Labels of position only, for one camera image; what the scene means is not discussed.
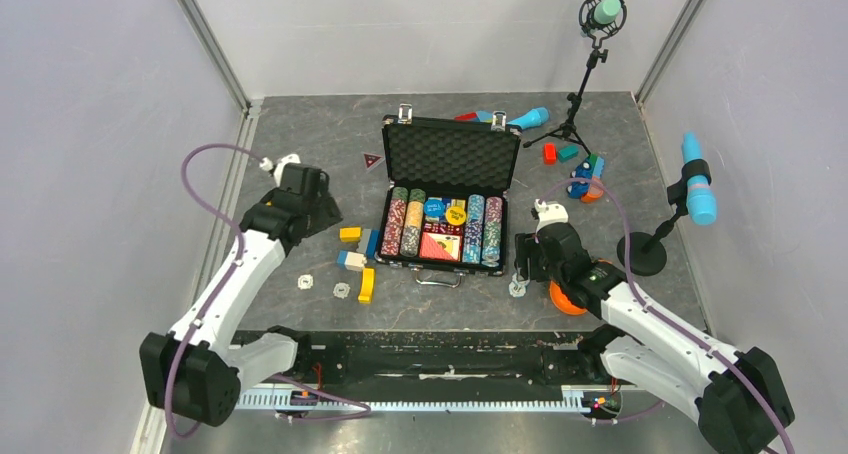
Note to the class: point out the grey poker chip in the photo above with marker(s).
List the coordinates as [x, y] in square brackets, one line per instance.
[305, 282]
[341, 290]

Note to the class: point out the blue round button chip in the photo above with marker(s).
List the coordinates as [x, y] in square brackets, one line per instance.
[434, 209]

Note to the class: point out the yellow small block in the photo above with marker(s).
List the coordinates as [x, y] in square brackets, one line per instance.
[352, 234]

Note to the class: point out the red playing card deck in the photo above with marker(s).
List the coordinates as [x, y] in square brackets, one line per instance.
[443, 247]

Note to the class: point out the blue toy car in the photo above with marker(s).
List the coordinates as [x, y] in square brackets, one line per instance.
[590, 168]

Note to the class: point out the red dice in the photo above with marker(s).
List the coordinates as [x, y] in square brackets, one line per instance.
[443, 229]

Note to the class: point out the yellow round button chip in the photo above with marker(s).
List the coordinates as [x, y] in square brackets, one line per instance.
[455, 215]

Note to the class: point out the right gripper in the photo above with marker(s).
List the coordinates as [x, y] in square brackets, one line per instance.
[527, 245]

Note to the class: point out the red small block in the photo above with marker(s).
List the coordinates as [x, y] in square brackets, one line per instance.
[550, 156]

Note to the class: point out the blue chip row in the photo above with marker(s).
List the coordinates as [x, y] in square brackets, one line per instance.
[473, 233]

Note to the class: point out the orange curved track piece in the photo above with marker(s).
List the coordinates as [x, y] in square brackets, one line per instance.
[562, 302]

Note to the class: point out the red chip row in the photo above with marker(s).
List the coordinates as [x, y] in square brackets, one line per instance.
[392, 232]

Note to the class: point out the red blue flat blocks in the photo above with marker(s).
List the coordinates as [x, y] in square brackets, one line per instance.
[476, 116]

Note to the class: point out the blue microphone on stand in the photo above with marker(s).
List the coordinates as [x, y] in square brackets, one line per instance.
[691, 196]

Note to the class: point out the blue grey block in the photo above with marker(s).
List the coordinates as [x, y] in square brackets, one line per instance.
[368, 242]

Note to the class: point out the green purple chip row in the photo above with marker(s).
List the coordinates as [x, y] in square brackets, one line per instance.
[492, 232]

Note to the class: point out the teal small block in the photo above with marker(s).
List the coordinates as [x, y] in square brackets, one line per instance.
[567, 153]

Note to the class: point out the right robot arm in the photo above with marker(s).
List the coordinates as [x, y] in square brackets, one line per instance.
[737, 399]

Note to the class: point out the black poker case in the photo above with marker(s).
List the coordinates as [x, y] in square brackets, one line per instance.
[452, 160]

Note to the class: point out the white blue block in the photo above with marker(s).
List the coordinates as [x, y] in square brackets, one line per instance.
[351, 261]

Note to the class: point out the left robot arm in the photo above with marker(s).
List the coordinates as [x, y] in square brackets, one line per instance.
[192, 370]

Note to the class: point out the blue toy microphone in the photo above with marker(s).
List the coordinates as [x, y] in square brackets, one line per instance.
[532, 119]

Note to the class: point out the yellow long block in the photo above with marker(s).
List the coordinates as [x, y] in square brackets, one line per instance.
[367, 288]

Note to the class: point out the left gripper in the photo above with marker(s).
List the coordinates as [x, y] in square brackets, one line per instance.
[328, 210]

